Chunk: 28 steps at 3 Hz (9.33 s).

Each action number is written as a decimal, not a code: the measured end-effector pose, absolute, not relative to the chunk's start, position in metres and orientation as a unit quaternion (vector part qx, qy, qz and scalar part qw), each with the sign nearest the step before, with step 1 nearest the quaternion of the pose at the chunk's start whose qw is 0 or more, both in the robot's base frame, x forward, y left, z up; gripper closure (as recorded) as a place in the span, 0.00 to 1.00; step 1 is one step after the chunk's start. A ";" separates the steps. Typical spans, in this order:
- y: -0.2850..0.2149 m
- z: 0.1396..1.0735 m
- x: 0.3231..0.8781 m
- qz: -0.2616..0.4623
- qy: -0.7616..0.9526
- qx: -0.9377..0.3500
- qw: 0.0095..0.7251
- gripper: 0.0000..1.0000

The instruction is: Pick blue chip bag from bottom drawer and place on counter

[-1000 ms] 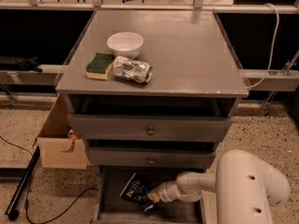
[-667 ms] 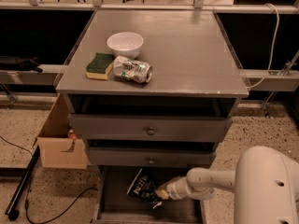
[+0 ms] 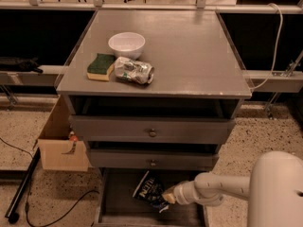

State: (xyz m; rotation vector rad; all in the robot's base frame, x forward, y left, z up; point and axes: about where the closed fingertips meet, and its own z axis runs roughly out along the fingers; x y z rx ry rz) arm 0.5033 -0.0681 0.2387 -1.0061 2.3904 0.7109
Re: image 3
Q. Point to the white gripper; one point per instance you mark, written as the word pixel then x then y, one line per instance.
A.
pixel 180 193

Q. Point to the blue Kettle chip bag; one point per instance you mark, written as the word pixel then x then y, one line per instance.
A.
pixel 150 190

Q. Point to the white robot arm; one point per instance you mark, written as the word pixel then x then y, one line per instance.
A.
pixel 273 191

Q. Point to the bottom open grey drawer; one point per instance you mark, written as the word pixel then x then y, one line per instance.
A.
pixel 118 208

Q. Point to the middle grey drawer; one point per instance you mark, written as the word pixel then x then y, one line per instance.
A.
pixel 151 159

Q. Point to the top grey drawer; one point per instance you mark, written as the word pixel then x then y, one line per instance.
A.
pixel 152 129

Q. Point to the grey drawer cabinet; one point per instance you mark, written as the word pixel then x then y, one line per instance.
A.
pixel 196 74

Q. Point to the cardboard box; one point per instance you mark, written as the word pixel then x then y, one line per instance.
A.
pixel 60 148

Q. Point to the crushed silver can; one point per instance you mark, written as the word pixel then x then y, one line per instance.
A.
pixel 135 71

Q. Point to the black bar on floor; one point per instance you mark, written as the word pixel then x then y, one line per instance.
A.
pixel 24 176

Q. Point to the green yellow sponge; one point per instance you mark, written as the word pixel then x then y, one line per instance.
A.
pixel 101 67

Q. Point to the white bowl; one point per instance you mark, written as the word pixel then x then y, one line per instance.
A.
pixel 127 44

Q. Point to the metal frame rail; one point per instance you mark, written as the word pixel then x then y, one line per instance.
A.
pixel 151 6

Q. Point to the black object on rail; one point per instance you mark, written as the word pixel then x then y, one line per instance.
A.
pixel 14 64

